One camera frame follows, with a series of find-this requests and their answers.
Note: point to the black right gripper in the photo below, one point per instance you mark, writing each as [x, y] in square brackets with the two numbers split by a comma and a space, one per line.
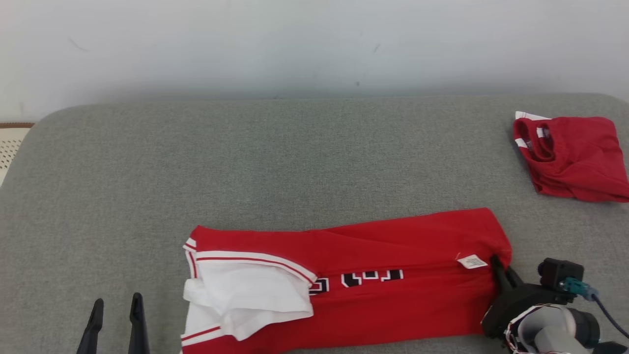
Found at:
[521, 302]

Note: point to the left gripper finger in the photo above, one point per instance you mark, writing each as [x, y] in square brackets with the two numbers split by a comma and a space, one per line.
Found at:
[137, 329]
[92, 334]

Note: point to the red white basketball jersey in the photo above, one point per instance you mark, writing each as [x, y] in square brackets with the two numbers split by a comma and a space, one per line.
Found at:
[393, 305]

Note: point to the red shorts with white stripe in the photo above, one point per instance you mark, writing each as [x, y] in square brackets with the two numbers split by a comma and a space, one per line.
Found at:
[580, 162]

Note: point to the white perforated laundry basket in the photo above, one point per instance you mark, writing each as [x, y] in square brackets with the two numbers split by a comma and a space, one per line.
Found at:
[9, 147]

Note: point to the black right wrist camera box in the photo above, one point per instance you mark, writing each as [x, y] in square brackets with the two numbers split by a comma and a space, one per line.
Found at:
[557, 273]

